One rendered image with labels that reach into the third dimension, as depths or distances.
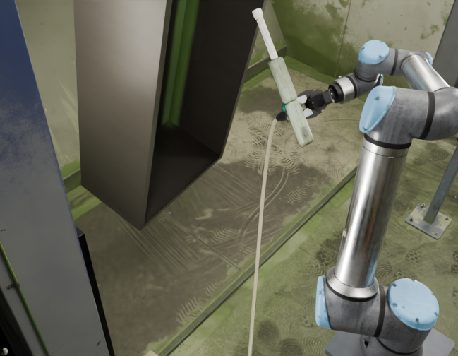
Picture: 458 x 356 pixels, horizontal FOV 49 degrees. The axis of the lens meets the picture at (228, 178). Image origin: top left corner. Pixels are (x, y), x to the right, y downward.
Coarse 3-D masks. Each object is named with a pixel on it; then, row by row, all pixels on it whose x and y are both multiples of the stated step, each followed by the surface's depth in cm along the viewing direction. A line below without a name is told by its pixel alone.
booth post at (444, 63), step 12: (456, 0) 293; (456, 12) 296; (456, 24) 300; (444, 36) 308; (456, 36) 303; (444, 48) 312; (456, 48) 307; (444, 60) 316; (456, 60) 311; (444, 72) 320; (456, 72) 315; (456, 84) 321
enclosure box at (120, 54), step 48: (96, 0) 147; (144, 0) 135; (192, 0) 205; (240, 0) 191; (96, 48) 160; (144, 48) 147; (192, 48) 221; (240, 48) 205; (96, 96) 176; (144, 96) 160; (192, 96) 239; (96, 144) 195; (144, 144) 175; (192, 144) 253; (96, 192) 219; (144, 192) 194
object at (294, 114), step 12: (252, 12) 171; (264, 24) 170; (264, 36) 171; (276, 60) 170; (276, 72) 170; (288, 72) 171; (276, 84) 174; (288, 84) 171; (288, 96) 171; (288, 108) 172; (300, 108) 172; (288, 120) 176; (300, 120) 172; (300, 132) 172; (300, 144) 174
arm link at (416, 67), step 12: (396, 60) 168; (408, 60) 163; (420, 60) 158; (396, 72) 170; (408, 72) 156; (420, 72) 147; (432, 72) 145; (408, 84) 156; (420, 84) 141; (432, 84) 135; (444, 84) 133; (444, 96) 118; (456, 96) 119; (444, 108) 116; (456, 108) 117; (444, 120) 116; (456, 120) 117; (432, 132) 118; (444, 132) 118; (456, 132) 120
